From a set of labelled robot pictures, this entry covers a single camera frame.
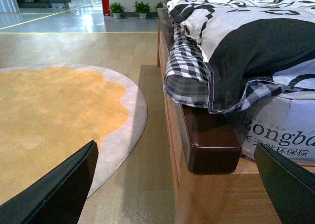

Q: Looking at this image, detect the yellow and grey round rug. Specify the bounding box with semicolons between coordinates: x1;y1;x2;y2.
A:
0;64;147;203

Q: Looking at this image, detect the red fire extinguisher cabinet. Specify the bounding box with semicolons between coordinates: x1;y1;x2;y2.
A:
101;0;110;16

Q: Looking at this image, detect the white wrapped mattress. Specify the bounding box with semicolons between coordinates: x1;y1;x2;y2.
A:
234;91;315;166

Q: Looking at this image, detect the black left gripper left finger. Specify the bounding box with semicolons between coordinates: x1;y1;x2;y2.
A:
0;141;98;224

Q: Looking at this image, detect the wooden bed frame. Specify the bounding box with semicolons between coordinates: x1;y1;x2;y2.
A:
157;8;315;224

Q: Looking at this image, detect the potted plant right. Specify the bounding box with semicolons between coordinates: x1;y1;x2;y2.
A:
154;1;163;11

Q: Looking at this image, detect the potted plant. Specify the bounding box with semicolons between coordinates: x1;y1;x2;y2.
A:
154;1;163;11
109;2;125;19
133;1;150;19

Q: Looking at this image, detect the black and white duvet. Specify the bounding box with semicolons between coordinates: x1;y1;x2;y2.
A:
163;0;315;114

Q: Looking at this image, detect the potted plant middle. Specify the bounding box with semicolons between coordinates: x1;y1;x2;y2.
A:
133;1;150;19

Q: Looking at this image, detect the potted plant left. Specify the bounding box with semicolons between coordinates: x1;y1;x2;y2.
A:
109;2;125;19

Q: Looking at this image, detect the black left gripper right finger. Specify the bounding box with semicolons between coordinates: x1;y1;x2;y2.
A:
254;143;315;224

